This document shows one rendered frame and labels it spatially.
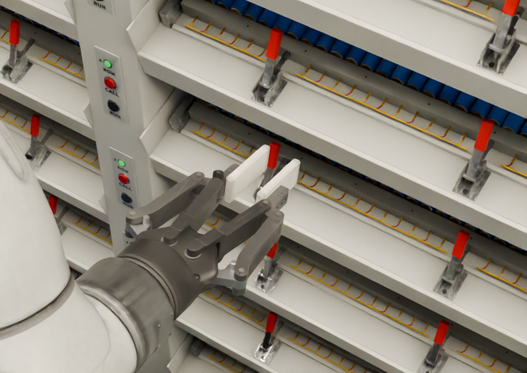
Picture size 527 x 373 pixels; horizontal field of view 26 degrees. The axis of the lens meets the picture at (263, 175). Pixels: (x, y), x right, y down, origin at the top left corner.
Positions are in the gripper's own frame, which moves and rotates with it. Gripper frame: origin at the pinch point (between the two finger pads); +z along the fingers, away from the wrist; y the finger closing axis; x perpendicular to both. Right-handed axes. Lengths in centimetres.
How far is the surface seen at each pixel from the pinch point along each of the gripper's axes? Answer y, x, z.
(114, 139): -36, -27, 24
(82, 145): -50, -41, 34
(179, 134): -28.4, -25.2, 28.8
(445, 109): 7.9, -2.5, 27.0
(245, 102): -14.3, -8.6, 20.6
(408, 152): 6.1, -7.2, 23.1
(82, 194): -45, -46, 29
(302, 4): -6.9, 9.7, 16.7
